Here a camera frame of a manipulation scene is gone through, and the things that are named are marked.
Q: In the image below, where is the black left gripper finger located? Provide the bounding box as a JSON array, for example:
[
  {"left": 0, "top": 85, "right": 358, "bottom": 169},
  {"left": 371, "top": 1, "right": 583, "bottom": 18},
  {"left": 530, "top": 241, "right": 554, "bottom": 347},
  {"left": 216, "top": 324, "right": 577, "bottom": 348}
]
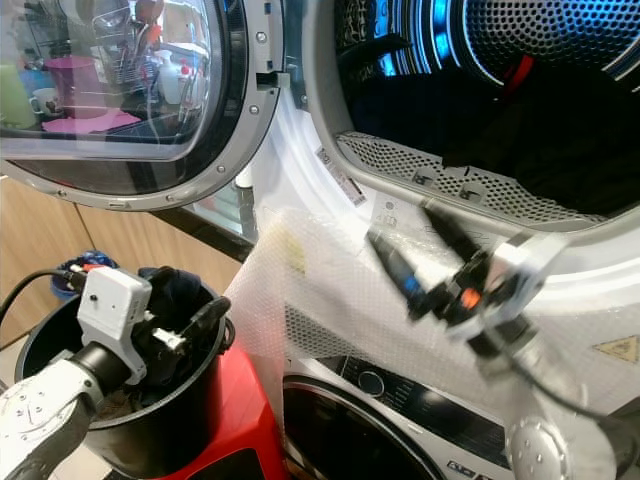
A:
[
  {"left": 142, "top": 265, "right": 211, "bottom": 319},
  {"left": 180, "top": 297, "right": 233, "bottom": 349}
]

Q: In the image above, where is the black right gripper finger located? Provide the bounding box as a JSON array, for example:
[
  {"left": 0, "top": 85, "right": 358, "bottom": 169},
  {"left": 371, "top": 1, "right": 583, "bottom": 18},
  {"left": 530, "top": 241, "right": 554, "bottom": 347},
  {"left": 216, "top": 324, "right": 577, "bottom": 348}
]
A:
[
  {"left": 365, "top": 232, "right": 429, "bottom": 319},
  {"left": 420, "top": 200, "right": 486, "bottom": 266}
]

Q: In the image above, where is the dark clothes pile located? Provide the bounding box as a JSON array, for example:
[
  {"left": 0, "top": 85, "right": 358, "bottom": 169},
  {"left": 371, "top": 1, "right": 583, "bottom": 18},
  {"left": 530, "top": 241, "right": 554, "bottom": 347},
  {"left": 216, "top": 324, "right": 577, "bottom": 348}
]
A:
[{"left": 345, "top": 80, "right": 640, "bottom": 216}]

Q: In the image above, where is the white washing machine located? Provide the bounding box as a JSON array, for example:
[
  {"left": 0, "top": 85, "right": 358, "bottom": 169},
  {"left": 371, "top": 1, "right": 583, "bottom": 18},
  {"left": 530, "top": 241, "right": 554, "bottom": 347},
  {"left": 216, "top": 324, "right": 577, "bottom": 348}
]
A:
[{"left": 280, "top": 360, "right": 611, "bottom": 480}]

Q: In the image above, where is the white instruction sticker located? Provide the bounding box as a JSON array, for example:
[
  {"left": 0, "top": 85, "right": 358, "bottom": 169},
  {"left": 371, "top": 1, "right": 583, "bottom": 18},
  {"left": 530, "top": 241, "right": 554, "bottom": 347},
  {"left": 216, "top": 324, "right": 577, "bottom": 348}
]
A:
[{"left": 370, "top": 195, "right": 407, "bottom": 237}]

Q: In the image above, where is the clear bubble wrap sheet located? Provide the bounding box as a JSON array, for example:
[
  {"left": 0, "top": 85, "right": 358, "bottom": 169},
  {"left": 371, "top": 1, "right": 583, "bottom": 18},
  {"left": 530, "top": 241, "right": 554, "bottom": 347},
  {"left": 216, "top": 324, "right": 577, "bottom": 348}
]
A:
[{"left": 222, "top": 205, "right": 640, "bottom": 421}]

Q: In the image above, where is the blue round bowl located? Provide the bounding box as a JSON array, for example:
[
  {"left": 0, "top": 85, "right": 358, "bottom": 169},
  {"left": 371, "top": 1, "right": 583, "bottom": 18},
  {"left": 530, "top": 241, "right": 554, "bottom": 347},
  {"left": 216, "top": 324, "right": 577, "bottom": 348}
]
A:
[{"left": 75, "top": 250, "right": 121, "bottom": 274}]

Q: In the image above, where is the black plastic bucket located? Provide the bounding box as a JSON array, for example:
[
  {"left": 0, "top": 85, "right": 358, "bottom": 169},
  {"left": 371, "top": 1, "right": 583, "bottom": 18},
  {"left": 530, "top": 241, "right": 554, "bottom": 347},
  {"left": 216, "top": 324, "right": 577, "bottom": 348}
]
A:
[{"left": 15, "top": 280, "right": 236, "bottom": 471}]

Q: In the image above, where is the red plastic stool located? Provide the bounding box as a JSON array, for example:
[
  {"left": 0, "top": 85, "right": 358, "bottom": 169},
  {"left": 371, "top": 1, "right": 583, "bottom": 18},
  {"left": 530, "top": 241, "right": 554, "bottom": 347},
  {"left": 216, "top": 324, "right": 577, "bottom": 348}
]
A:
[{"left": 160, "top": 345, "right": 291, "bottom": 480}]

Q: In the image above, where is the white barcode label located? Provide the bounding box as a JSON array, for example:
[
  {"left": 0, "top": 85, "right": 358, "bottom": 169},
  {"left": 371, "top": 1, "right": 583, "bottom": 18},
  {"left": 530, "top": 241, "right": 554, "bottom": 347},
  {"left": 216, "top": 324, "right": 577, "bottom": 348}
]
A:
[{"left": 313, "top": 147, "right": 364, "bottom": 207}]

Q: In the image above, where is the white tumble dryer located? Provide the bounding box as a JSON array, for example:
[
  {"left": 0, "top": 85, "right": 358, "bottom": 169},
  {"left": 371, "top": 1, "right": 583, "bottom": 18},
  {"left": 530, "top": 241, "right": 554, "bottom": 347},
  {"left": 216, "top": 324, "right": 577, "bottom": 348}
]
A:
[{"left": 240, "top": 0, "right": 640, "bottom": 421}]

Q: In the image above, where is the red garment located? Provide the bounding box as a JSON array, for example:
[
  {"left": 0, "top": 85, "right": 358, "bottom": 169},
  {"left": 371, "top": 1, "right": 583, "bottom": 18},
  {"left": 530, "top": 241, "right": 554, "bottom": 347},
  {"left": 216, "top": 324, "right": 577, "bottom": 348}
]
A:
[{"left": 500, "top": 54, "right": 537, "bottom": 97}]

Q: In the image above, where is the yellow warning sticker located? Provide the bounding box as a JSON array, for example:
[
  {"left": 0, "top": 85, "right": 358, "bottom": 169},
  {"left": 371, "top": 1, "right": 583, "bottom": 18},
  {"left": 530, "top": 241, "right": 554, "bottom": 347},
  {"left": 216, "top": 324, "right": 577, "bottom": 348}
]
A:
[{"left": 595, "top": 335, "right": 640, "bottom": 367}]

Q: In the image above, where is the round glass dryer door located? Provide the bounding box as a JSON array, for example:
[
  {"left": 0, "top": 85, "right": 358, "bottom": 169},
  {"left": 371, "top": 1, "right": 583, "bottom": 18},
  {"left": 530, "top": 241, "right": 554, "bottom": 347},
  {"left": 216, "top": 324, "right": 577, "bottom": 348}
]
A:
[{"left": 0, "top": 0, "right": 286, "bottom": 213}]

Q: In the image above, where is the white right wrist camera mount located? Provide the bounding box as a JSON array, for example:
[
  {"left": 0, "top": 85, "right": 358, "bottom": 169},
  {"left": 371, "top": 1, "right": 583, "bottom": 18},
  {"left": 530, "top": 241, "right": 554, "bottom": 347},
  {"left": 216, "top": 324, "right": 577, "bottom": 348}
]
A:
[{"left": 445, "top": 232, "right": 566, "bottom": 346}]

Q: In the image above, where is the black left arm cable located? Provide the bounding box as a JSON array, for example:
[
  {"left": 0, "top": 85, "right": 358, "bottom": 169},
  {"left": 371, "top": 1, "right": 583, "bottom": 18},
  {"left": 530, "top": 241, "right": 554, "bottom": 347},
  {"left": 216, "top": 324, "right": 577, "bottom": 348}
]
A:
[{"left": 0, "top": 267, "right": 87, "bottom": 323}]

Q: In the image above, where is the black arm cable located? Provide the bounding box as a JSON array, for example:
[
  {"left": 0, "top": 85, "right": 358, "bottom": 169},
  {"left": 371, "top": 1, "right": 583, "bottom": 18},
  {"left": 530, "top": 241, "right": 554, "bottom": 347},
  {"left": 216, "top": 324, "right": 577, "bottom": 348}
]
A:
[
  {"left": 510, "top": 355, "right": 616, "bottom": 426},
  {"left": 0, "top": 267, "right": 87, "bottom": 323}
]

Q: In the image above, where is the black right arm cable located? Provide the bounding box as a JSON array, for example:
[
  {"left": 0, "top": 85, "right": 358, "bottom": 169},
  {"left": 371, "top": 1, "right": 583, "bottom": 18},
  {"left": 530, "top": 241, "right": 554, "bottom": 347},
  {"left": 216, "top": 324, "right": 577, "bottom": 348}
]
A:
[{"left": 510, "top": 355, "right": 616, "bottom": 426}]

